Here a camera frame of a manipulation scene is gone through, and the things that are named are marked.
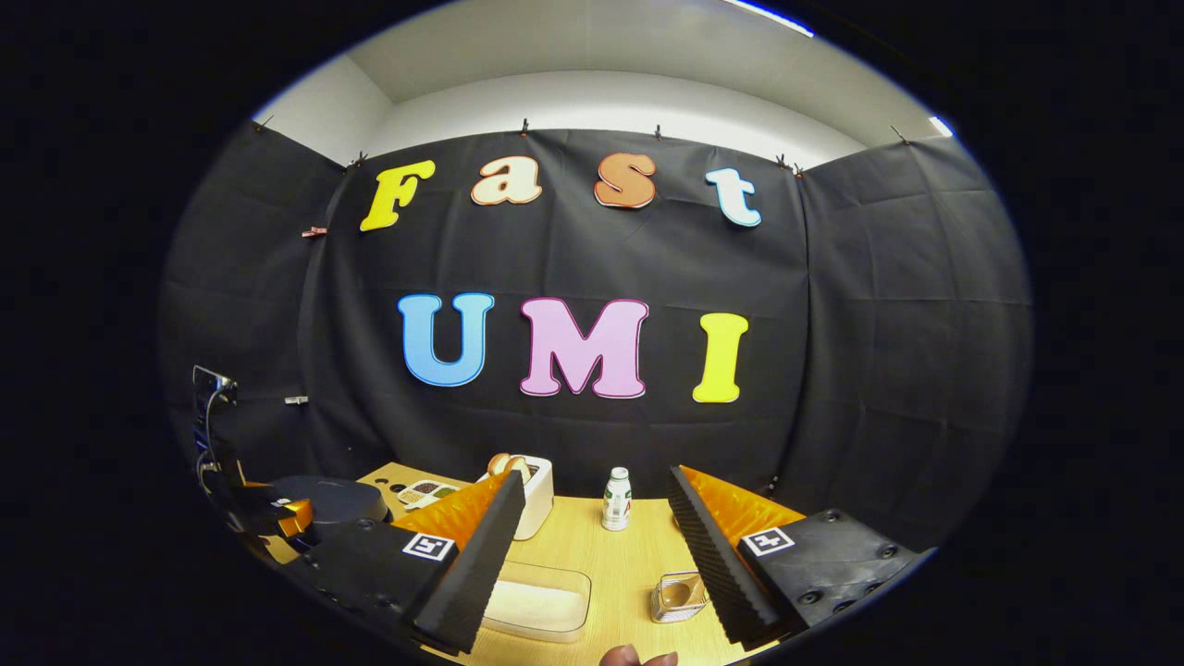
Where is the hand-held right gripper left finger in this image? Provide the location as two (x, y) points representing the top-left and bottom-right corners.
(282, 469), (527, 656)

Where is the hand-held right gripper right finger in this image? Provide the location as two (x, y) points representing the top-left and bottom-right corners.
(667, 464), (924, 650)

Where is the silver and black rice cooker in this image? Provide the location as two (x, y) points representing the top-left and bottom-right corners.
(268, 475), (389, 547)

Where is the metal wire chopstick holder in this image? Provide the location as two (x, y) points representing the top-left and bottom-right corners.
(649, 572), (709, 623)

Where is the white divided condiment dish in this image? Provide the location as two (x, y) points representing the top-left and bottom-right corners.
(398, 479), (461, 511)

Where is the white toaster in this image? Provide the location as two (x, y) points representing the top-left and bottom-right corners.
(476, 453), (555, 542)

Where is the white drink bottle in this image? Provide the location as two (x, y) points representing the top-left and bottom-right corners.
(602, 467), (633, 532)

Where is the black backdrop cloth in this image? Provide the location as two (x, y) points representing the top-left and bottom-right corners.
(157, 120), (1035, 556)

